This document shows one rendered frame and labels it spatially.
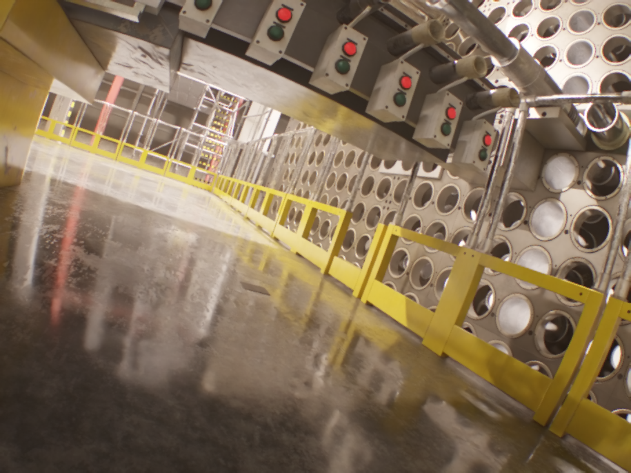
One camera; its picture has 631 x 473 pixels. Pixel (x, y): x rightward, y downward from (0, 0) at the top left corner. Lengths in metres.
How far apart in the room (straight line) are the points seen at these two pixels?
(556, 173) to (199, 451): 2.27
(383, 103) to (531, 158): 1.43
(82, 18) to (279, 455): 1.00
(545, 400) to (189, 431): 0.90
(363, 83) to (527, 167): 1.39
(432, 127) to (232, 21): 0.58
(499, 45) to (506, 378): 1.34
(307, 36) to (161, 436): 0.88
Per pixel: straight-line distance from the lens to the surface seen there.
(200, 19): 0.79
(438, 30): 0.99
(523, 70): 1.82
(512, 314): 2.29
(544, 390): 1.09
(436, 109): 1.02
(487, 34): 1.68
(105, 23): 0.98
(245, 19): 0.91
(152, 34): 0.95
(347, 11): 0.97
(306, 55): 0.92
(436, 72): 1.13
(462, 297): 1.28
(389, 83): 0.92
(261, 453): 0.51
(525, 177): 2.15
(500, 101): 1.16
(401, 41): 1.03
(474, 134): 1.14
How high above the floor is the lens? 0.32
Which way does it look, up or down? 4 degrees down
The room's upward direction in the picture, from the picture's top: 20 degrees clockwise
